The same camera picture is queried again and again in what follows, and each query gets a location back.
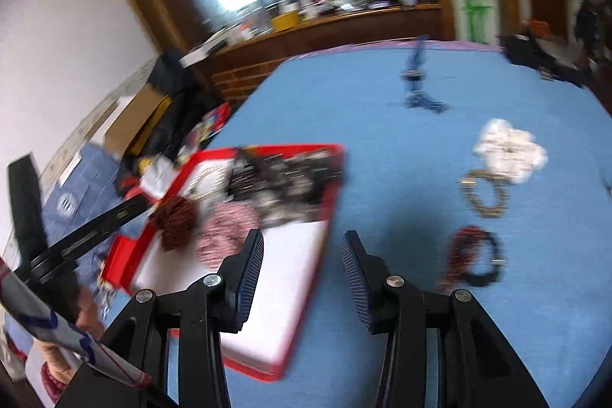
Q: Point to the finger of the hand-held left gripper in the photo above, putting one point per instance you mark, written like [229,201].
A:
[91,233]
[26,202]

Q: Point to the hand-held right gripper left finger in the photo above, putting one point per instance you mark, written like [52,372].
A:
[246,281]

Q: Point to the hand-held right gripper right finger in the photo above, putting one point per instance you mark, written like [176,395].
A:
[358,281]

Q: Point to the red jewelry box white lining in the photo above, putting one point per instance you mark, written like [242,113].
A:
[287,279]

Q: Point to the white bead jewelry pile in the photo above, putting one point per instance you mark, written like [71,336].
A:
[509,150]

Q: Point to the person's left hand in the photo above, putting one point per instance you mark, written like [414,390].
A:
[91,315]

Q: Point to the blue patterned cloth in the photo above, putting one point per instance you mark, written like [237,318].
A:
[81,188]

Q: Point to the blue tablecloth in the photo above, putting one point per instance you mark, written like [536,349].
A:
[406,197]

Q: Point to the cardboard box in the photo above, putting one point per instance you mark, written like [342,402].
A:
[131,121]

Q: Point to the large black bag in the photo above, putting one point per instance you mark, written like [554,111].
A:
[179,102]

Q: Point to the wooden counter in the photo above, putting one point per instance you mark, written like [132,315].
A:
[296,49]

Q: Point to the yellow box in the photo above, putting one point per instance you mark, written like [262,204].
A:
[284,22]

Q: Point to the dark backpack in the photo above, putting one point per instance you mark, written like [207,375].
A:
[588,25]

